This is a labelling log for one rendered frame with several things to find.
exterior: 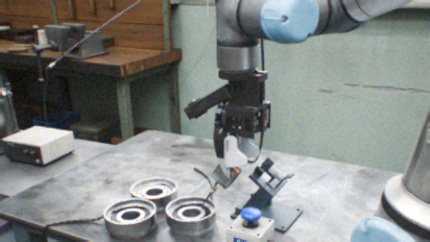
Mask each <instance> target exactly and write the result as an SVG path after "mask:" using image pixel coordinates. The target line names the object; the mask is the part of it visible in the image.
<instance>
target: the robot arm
mask: <svg viewBox="0 0 430 242"><path fill-rule="evenodd" d="M413 1H415V0H214V3H215V5H216V60H217V67H219V78H220V79H224V80H227V84H225V85H224V86H221V87H220V88H217V89H216V90H215V91H213V92H212V93H209V94H208V95H205V96H204V97H203V98H202V99H201V98H198V99H197V100H192V101H191V103H189V104H188V107H187V108H185V109H184V111H185V113H186V115H187V116H188V119H189V120H191V119H193V118H196V119H197V118H198V117H202V116H204V115H205V114H206V113H207V110H208V109H211V108H214V106H216V105H218V107H217V108H216V112H215V119H214V136H213V140H214V149H215V152H216V157H217V158H218V160H219V163H220V165H221V168H222V170H223V171H224V174H225V175H226V178H227V179H228V180H230V168H235V167H244V166H246V165H247V163H248V158H252V157H258V156H259V154H260V150H259V149H258V147H256V146H255V145H254V144H252V143H251V142H250V139H254V133H264V132H265V131H267V128H270V127H271V102H268V101H263V82H264V81H266V80H268V71H267V72H263V71H258V69H257V67H258V58H259V39H263V40H265V39H267V40H271V41H274V42H277V43H280V44H300V43H302V42H304V41H305V40H306V39H307V38H309V37H310V36H322V35H328V34H334V33H349V32H351V31H353V30H357V29H359V28H360V27H362V26H364V25H365V23H366V22H367V21H368V20H370V19H372V18H375V17H376V16H378V15H381V14H383V13H385V12H390V11H391V10H393V9H397V8H399V7H400V6H404V5H406V4H408V3H411V2H413ZM267 109H268V110H269V114H268V122H267ZM227 133H229V136H227ZM241 152H242V153H241ZM350 242H430V104H429V107H428V108H427V111H426V114H425V116H424V119H423V122H422V124H421V127H420V129H419V132H418V136H417V139H416V142H415V144H414V146H413V151H412V152H411V156H410V158H409V160H408V163H407V166H406V168H405V171H404V173H403V174H401V175H399V176H394V177H393V178H390V180H389V181H387V184H386V185H385V186H384V190H383V192H382V197H381V199H380V201H379V205H378V207H377V210H376V212H375V213H374V214H373V216H370V217H367V218H365V219H362V221H360V224H357V226H355V228H354V229H353V231H352V234H351V236H350Z"/></svg>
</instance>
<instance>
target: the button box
mask: <svg viewBox="0 0 430 242"><path fill-rule="evenodd" d="M274 240H275V220H273V219H268V218H265V217H260V219H258V220H257V221H254V222H253V224H248V221H246V220H244V219H242V218H241V217H240V214H239V216H238V217H237V219H235V221H234V222H232V224H230V226H229V227H227V242H274Z"/></svg>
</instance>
